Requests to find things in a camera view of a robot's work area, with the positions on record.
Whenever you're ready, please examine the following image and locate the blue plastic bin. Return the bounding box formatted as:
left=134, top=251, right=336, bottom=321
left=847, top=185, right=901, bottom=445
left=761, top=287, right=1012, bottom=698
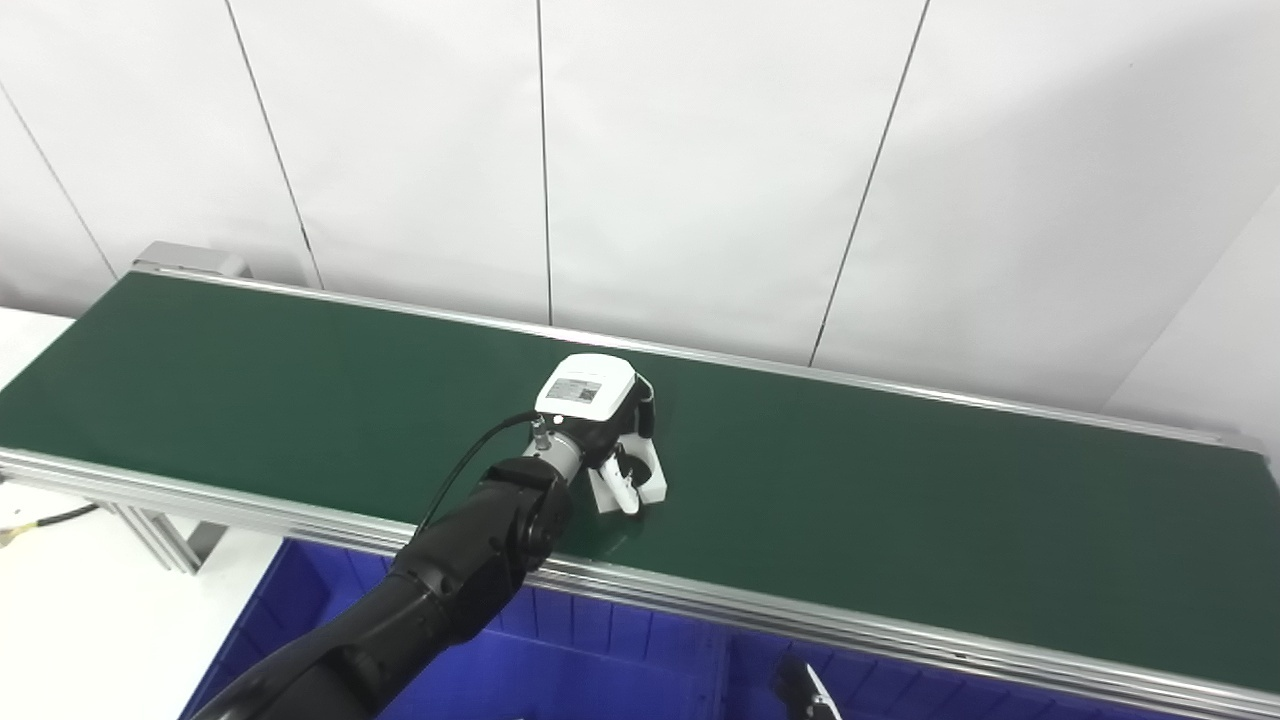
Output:
left=720, top=630, right=1201, bottom=720
left=180, top=538, right=731, bottom=720

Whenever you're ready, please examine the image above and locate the grey conveyor motor housing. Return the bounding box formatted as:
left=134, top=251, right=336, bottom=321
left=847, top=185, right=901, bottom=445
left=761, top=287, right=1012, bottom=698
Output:
left=133, top=241, right=251, bottom=279

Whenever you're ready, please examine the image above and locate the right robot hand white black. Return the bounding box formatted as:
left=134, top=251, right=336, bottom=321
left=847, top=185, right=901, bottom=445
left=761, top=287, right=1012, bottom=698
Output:
left=772, top=655, right=841, bottom=720

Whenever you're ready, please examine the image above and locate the black power cable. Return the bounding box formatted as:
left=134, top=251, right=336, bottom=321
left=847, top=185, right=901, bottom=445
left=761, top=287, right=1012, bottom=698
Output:
left=0, top=503, right=101, bottom=547

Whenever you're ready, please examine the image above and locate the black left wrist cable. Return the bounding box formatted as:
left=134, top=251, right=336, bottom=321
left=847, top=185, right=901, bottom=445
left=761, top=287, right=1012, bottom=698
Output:
left=414, top=410, right=543, bottom=533

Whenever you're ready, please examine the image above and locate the aluminium conveyor leg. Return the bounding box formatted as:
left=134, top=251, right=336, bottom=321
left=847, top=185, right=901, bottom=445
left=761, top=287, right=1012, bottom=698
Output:
left=100, top=500, right=229, bottom=577

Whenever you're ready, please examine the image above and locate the white square part with hole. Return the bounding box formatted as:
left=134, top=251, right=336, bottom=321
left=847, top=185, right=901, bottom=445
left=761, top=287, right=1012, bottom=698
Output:
left=588, top=436, right=669, bottom=516

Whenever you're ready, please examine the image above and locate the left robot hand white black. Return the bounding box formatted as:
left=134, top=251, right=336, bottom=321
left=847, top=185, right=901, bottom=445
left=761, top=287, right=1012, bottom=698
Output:
left=535, top=353, right=658, bottom=517

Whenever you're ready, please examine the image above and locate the green conveyor belt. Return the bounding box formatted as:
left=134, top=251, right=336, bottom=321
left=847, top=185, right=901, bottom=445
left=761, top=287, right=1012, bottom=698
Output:
left=0, top=258, right=1280, bottom=720
left=0, top=272, right=1280, bottom=691

